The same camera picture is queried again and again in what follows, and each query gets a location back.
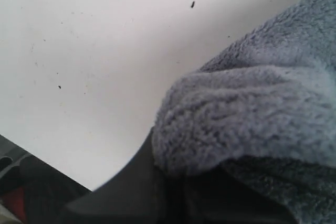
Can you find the grey fleece towel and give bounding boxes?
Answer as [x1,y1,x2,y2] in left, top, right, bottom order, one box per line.
[152,0,335,223]

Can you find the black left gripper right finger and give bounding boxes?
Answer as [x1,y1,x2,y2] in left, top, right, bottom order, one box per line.
[184,168,297,223]

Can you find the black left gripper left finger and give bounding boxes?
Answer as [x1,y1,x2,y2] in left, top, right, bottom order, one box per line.
[64,133,181,223]

